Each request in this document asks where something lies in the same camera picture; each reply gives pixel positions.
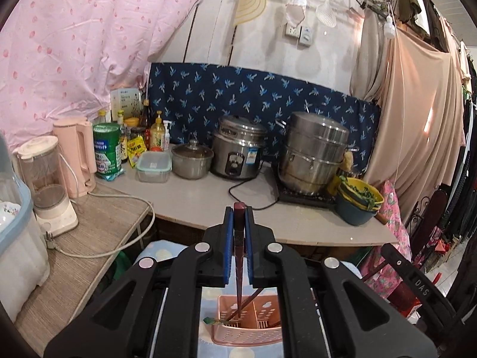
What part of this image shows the floral plate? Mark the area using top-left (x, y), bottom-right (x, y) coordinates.
top-left (0, 200), bottom-right (20, 229)

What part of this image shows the green tin can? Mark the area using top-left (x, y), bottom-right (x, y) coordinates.
top-left (92, 122), bottom-right (124, 175)

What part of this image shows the silver rice cooker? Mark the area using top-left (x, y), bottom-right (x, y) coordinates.
top-left (210, 115), bottom-right (268, 180)

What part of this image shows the white power cable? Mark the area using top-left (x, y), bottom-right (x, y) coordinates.
top-left (45, 190), bottom-right (156, 258)

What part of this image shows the dark maroon chopstick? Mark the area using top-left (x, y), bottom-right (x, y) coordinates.
top-left (360, 264), bottom-right (387, 281)
top-left (233, 201), bottom-right (247, 312)
top-left (227, 287), bottom-right (264, 322)

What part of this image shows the beige curtain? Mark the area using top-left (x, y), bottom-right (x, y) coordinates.
top-left (349, 5), bottom-right (467, 226)

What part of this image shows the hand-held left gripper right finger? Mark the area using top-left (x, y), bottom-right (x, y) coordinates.
top-left (244, 206), bottom-right (437, 358)

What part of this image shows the pink printed curtain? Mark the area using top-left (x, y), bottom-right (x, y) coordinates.
top-left (0, 0), bottom-right (210, 153)

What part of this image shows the grey countertop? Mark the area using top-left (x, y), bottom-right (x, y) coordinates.
top-left (94, 164), bottom-right (400, 247)

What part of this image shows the yellow seasoning packet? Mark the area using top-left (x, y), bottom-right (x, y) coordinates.
top-left (127, 137), bottom-right (147, 169)

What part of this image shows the dark metal chair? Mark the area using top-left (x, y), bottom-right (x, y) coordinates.
top-left (405, 189), bottom-right (450, 269)

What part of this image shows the yellow oil bottle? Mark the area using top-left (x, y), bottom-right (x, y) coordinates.
top-left (151, 110), bottom-right (166, 151)

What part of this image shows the dark sauce bottle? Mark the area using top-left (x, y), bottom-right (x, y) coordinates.
top-left (141, 99), bottom-right (152, 150)

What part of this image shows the clear food container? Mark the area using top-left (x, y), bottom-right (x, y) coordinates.
top-left (135, 151), bottom-right (173, 184)

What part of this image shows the white carton box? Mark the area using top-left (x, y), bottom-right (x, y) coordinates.
top-left (110, 87), bottom-right (143, 121)

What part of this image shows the hanging clothes row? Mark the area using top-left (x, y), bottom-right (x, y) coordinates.
top-left (395, 0), bottom-right (477, 280)

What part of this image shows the pink perforated utensil holder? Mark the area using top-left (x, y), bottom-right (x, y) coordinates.
top-left (203, 294), bottom-right (284, 347)

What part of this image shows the black power cable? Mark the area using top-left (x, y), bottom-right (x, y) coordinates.
top-left (228, 161), bottom-right (281, 210)

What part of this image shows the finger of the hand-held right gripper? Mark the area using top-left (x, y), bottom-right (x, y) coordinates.
top-left (381, 243), bottom-right (412, 278)

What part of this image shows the white light bulb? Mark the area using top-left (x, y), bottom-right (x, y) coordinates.
top-left (383, 2), bottom-right (396, 40)

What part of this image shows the pink electric kettle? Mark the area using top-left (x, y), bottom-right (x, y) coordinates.
top-left (52, 117), bottom-right (97, 199)

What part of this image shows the black induction cooker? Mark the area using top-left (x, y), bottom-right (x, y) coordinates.
top-left (275, 164), bottom-right (339, 209)

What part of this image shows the stainless steel steamer pot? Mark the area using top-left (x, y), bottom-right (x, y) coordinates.
top-left (275, 111), bottom-right (359, 197)

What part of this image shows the white skimmer ladle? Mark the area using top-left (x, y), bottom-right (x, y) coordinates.
top-left (315, 0), bottom-right (337, 28)

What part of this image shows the pink floral cloth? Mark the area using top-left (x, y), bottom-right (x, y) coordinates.
top-left (357, 180), bottom-right (413, 301)

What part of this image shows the wood grain side counter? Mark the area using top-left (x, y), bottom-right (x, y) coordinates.
top-left (14, 184), bottom-right (154, 357)

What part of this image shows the navy leaf print cloth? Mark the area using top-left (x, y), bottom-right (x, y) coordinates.
top-left (146, 62), bottom-right (381, 174)

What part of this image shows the red plastic stool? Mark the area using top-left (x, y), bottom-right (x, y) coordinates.
top-left (387, 283), bottom-right (422, 318)

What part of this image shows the yellow bowl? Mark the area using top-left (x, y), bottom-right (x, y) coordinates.
top-left (337, 177), bottom-right (384, 209)

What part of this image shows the clear seasoning bottle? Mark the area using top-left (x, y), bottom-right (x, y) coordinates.
top-left (117, 111), bottom-right (129, 163)

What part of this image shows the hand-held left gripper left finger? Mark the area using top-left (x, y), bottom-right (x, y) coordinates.
top-left (44, 206), bottom-right (235, 358)

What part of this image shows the small pot with glass lid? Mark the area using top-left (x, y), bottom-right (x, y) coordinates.
top-left (171, 139), bottom-right (214, 180)

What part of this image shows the dark blue bowl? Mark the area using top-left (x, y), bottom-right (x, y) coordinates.
top-left (335, 194), bottom-right (381, 226)

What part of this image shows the white blender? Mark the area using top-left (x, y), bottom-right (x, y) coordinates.
top-left (12, 135), bottom-right (80, 238)

